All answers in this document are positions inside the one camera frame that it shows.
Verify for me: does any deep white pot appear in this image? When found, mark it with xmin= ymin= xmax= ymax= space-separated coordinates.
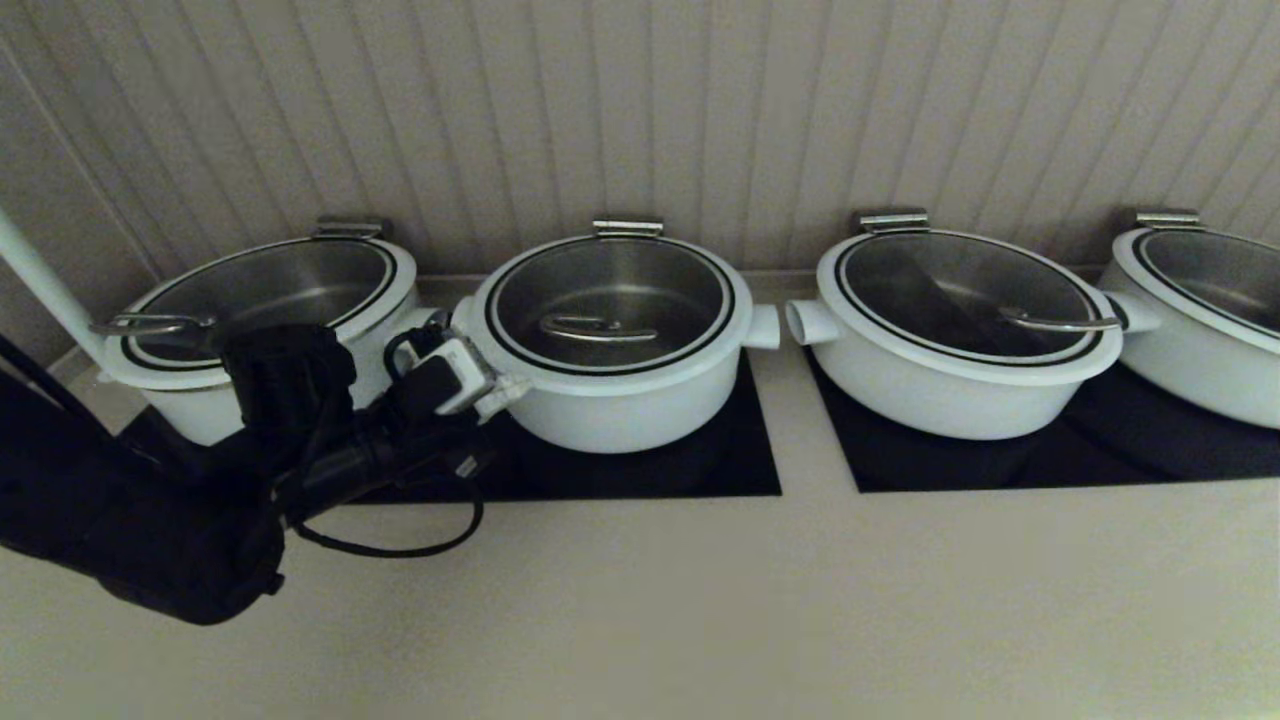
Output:
xmin=450 ymin=300 xmax=781 ymax=454

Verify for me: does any black glass cooktop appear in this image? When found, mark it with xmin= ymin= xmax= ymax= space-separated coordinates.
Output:
xmin=115 ymin=345 xmax=783 ymax=503
xmin=805 ymin=350 xmax=1280 ymax=494

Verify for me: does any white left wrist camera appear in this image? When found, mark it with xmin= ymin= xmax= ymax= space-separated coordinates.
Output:
xmin=420 ymin=337 xmax=498 ymax=416

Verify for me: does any glass lid with white rim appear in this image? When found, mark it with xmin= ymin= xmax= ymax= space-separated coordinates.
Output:
xmin=1110 ymin=212 xmax=1280 ymax=356
xmin=90 ymin=218 xmax=419 ymax=393
xmin=815 ymin=210 xmax=1123 ymax=388

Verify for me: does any wide white pot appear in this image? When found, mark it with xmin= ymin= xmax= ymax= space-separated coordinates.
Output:
xmin=785 ymin=297 xmax=1166 ymax=442
xmin=1098 ymin=288 xmax=1280 ymax=431
xmin=100 ymin=300 xmax=446 ymax=447

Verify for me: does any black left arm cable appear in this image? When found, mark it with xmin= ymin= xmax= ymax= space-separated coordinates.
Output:
xmin=290 ymin=315 xmax=487 ymax=559

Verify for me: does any glass lid with curved handle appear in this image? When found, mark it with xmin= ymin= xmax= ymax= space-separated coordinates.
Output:
xmin=470 ymin=218 xmax=756 ymax=399

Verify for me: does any white pole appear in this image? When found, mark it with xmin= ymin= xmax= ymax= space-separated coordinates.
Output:
xmin=0 ymin=205 xmax=111 ymax=368

